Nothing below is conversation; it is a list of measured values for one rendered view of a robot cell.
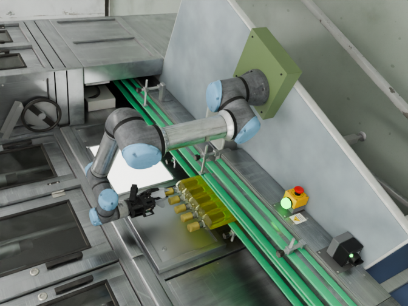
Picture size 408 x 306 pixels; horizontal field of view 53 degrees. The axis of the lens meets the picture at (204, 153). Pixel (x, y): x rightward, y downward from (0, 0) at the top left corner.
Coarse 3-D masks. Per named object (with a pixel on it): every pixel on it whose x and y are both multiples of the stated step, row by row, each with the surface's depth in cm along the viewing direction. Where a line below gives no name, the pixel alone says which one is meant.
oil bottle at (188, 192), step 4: (200, 184) 193; (204, 184) 193; (188, 188) 189; (192, 188) 189; (196, 188) 190; (200, 188) 190; (204, 188) 191; (208, 188) 191; (184, 192) 187; (188, 192) 187; (192, 192) 187; (196, 192) 188; (200, 192) 188; (204, 192) 190; (184, 196) 187; (188, 196) 186; (184, 200) 188
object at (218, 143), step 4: (208, 108) 201; (208, 112) 203; (212, 112) 204; (216, 112) 205; (208, 116) 204; (212, 140) 205; (216, 140) 206; (220, 140) 206; (224, 140) 196; (216, 144) 203; (220, 144) 203; (220, 148) 199
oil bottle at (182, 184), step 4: (196, 176) 197; (200, 176) 197; (180, 180) 193; (184, 180) 193; (188, 180) 193; (192, 180) 194; (196, 180) 194; (200, 180) 195; (176, 184) 192; (180, 184) 191; (184, 184) 191; (188, 184) 191; (192, 184) 192; (196, 184) 193; (180, 188) 190; (184, 188) 190; (180, 192) 191
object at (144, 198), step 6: (138, 198) 180; (144, 198) 179; (150, 198) 180; (132, 204) 178; (138, 204) 178; (144, 204) 176; (150, 204) 176; (132, 210) 174; (138, 210) 177; (144, 210) 177; (150, 210) 180; (132, 216) 175; (144, 216) 179
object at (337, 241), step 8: (336, 240) 148; (344, 240) 149; (352, 240) 149; (328, 248) 152; (336, 248) 149; (344, 248) 145; (352, 248) 146; (360, 248) 147; (336, 256) 149; (344, 256) 146; (344, 264) 148
